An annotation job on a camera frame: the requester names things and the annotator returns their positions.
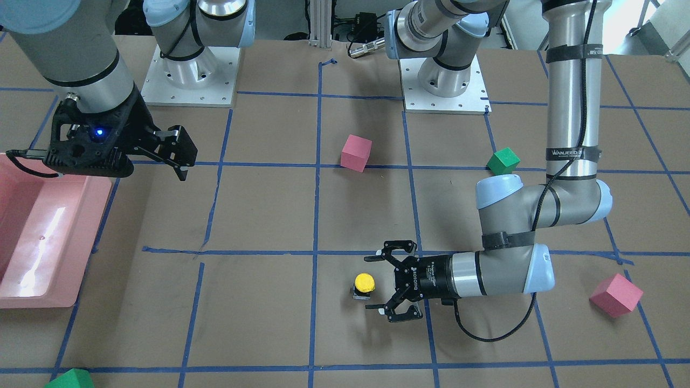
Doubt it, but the green cube near bin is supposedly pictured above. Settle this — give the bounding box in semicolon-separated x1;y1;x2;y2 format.
44;369;95;388

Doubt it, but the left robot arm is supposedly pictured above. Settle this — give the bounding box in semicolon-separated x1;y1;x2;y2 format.
365;1;613;322

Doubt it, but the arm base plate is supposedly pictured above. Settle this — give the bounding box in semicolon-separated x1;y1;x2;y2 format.
398;56;492;115
141;47;242;108

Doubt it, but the pink cube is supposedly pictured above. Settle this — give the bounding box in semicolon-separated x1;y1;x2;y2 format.
340;134;372;172
589;274;644;318

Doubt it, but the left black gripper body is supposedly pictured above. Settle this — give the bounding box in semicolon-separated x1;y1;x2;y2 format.
394;255;458;301

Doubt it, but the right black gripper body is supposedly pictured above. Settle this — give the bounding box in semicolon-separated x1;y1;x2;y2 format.
43;86;162;178

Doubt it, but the green cube near left arm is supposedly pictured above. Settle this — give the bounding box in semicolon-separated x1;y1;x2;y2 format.
486;147;521;175

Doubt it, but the pink plastic bin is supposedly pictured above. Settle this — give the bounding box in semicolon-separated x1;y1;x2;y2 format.
1;155;113;309

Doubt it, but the pink cube centre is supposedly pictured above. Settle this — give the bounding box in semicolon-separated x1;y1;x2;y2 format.
340;134;372;172

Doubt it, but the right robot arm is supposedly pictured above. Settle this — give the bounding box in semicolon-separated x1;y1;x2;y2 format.
2;1;256;181

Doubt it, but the pink cube far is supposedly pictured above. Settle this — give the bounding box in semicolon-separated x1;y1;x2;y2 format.
589;274;644;318

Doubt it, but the aluminium frame post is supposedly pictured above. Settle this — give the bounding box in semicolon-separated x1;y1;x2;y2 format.
307;0;333;51

